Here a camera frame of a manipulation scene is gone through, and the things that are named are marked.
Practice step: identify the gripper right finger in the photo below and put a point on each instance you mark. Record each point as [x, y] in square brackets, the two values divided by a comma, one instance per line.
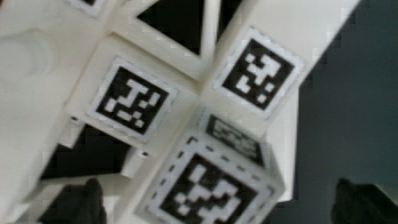
[364, 203]

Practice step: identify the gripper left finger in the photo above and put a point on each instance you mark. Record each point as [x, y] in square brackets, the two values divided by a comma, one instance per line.
[77, 207]

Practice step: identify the white chair seat part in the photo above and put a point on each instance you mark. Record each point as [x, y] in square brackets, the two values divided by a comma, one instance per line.
[126, 109]

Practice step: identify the white chair back frame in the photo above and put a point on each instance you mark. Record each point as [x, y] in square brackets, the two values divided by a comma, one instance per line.
[240, 45]

